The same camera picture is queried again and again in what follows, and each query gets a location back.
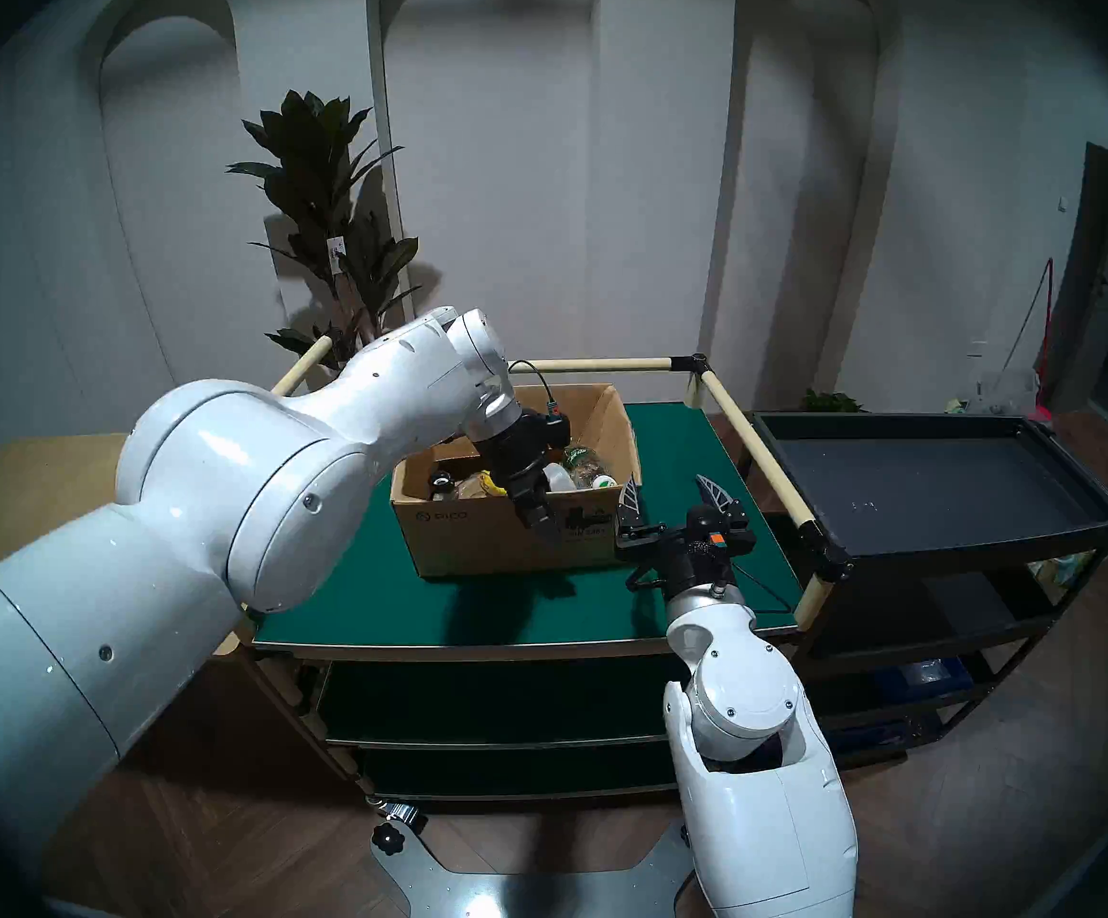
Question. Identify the clear plastic storage bin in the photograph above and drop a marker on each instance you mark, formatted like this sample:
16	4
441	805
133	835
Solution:
1008	390

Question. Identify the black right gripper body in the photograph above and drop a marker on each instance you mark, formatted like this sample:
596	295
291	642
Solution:
688	551

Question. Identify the small green potted plant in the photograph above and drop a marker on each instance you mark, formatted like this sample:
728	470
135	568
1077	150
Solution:
831	403

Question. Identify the light wooden side table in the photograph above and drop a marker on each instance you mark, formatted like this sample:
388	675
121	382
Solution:
19	486

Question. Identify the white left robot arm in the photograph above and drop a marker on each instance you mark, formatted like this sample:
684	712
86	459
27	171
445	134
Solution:
229	476

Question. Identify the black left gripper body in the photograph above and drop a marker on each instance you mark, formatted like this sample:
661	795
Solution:
527	452

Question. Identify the blue storage box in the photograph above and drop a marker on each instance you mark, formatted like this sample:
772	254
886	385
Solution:
927	675

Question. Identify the tall dark leafy plant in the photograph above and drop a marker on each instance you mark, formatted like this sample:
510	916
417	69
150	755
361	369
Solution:
315	161

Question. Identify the black round knob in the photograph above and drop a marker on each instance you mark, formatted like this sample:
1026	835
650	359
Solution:
388	840

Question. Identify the pale green packets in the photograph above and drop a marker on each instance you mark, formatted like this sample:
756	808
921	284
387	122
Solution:
1061	567

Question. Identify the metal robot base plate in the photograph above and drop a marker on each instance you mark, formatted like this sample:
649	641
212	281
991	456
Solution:
516	892

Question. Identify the yellow snack packet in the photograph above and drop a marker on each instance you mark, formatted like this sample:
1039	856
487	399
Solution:
482	486

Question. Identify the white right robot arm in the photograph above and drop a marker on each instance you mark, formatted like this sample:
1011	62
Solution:
745	706

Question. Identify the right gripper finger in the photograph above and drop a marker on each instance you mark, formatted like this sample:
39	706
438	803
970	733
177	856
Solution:
629	501
717	494

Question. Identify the green shelf cart cream rails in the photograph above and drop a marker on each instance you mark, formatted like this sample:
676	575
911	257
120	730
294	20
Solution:
564	620

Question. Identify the brown cardboard box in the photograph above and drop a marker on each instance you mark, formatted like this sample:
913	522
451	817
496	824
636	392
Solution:
477	543

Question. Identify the black utility cart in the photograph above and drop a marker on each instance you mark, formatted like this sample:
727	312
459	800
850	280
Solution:
927	495

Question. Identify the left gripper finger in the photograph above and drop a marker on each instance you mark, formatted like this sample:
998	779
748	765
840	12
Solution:
540	522

